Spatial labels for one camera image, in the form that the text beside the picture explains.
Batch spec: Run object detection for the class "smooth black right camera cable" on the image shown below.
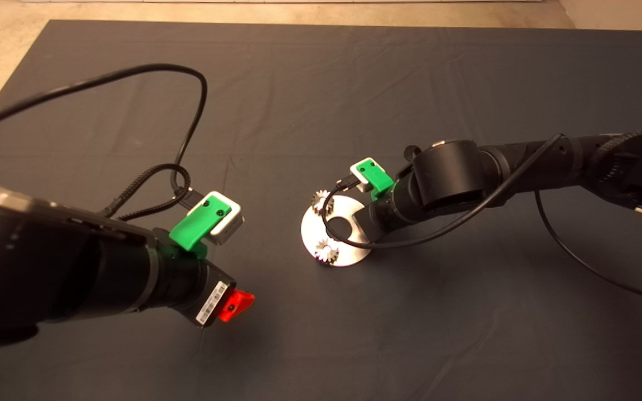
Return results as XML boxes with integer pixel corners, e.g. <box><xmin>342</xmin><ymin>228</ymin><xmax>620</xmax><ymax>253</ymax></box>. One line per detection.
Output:
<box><xmin>322</xmin><ymin>133</ymin><xmax>642</xmax><ymax>306</ymax></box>

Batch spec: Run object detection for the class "round metal carrier plate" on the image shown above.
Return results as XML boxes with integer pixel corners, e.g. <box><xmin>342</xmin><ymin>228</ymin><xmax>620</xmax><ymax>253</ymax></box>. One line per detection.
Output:
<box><xmin>300</xmin><ymin>195</ymin><xmax>372</xmax><ymax>267</ymax></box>

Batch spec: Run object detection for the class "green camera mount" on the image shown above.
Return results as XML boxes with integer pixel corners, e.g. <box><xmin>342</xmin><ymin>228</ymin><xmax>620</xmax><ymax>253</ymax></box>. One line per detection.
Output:
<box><xmin>356</xmin><ymin>158</ymin><xmax>396</xmax><ymax>202</ymax></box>
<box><xmin>169</xmin><ymin>195</ymin><xmax>233</xmax><ymax>260</ymax></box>

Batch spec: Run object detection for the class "smooth black left camera cable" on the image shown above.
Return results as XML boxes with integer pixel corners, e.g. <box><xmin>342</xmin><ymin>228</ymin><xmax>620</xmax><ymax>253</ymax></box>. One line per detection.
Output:
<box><xmin>0</xmin><ymin>63</ymin><xmax>209</xmax><ymax>208</ymax></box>

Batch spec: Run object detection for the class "silver left camera box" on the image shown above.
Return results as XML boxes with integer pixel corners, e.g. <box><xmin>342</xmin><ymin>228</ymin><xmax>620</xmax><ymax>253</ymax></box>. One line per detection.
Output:
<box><xmin>203</xmin><ymin>190</ymin><xmax>245</xmax><ymax>246</ymax></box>

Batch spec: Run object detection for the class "silver camera box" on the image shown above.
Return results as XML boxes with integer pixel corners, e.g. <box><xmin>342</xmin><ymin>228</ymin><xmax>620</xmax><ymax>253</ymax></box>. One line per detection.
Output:
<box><xmin>349</xmin><ymin>162</ymin><xmax>378</xmax><ymax>194</ymax></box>
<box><xmin>203</xmin><ymin>190</ymin><xmax>245</xmax><ymax>246</ymax></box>

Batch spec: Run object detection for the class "green right camera mount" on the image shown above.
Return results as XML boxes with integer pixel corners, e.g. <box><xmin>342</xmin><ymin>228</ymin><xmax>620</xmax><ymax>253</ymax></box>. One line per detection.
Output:
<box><xmin>356</xmin><ymin>158</ymin><xmax>396</xmax><ymax>202</ymax></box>

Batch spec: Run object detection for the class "smooth black camera cable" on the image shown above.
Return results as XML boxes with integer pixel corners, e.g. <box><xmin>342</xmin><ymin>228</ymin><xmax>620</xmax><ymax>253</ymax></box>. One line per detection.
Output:
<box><xmin>322</xmin><ymin>133</ymin><xmax>642</xmax><ymax>306</ymax></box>
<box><xmin>0</xmin><ymin>63</ymin><xmax>209</xmax><ymax>208</ymax></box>

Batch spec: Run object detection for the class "silver right camera box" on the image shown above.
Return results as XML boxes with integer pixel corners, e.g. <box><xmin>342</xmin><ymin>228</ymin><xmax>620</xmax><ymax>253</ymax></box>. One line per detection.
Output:
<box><xmin>349</xmin><ymin>162</ymin><xmax>378</xmax><ymax>194</ymax></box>

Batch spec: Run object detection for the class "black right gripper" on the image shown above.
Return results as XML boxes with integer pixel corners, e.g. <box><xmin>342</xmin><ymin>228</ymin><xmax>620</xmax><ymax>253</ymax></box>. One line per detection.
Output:
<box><xmin>361</xmin><ymin>177</ymin><xmax>421</xmax><ymax>244</ymax></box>

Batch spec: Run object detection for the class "thick braided right arm cable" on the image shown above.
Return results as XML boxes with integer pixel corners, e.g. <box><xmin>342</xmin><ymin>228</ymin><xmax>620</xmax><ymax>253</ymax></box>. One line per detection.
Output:
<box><xmin>586</xmin><ymin>130</ymin><xmax>642</xmax><ymax>184</ymax></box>

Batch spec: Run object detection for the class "dark grey table cloth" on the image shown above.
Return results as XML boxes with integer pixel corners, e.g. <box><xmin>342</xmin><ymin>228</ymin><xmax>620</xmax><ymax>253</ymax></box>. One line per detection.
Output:
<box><xmin>0</xmin><ymin>21</ymin><xmax>642</xmax><ymax>401</ymax></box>

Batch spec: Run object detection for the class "green left camera mount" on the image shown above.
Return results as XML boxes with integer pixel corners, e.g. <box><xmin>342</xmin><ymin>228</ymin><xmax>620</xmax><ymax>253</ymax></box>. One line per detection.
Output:
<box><xmin>169</xmin><ymin>195</ymin><xmax>233</xmax><ymax>260</ymax></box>

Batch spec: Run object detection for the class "braided left wrist cable loop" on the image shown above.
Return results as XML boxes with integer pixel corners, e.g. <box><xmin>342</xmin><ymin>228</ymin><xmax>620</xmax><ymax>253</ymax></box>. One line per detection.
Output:
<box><xmin>101</xmin><ymin>163</ymin><xmax>192</xmax><ymax>220</ymax></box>

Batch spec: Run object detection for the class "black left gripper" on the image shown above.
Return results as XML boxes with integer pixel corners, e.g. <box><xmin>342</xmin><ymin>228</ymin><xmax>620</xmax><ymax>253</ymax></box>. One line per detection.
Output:
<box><xmin>153</xmin><ymin>227</ymin><xmax>256</xmax><ymax>329</ymax></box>

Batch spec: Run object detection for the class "steel planetary gear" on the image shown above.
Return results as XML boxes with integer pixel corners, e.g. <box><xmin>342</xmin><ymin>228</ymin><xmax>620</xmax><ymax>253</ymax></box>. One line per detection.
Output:
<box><xmin>314</xmin><ymin>238</ymin><xmax>339</xmax><ymax>266</ymax></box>
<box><xmin>311</xmin><ymin>190</ymin><xmax>335</xmax><ymax>216</ymax></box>

